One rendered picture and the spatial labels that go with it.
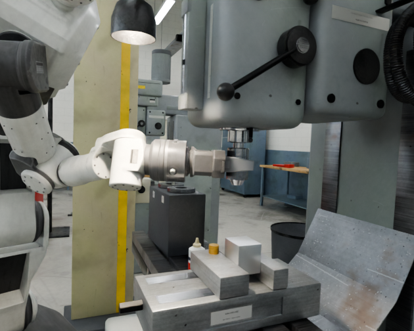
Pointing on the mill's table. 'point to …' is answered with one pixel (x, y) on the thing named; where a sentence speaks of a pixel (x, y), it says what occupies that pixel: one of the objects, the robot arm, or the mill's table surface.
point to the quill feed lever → (304, 51)
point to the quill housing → (269, 10)
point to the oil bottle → (194, 249)
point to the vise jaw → (219, 274)
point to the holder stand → (176, 217)
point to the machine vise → (205, 293)
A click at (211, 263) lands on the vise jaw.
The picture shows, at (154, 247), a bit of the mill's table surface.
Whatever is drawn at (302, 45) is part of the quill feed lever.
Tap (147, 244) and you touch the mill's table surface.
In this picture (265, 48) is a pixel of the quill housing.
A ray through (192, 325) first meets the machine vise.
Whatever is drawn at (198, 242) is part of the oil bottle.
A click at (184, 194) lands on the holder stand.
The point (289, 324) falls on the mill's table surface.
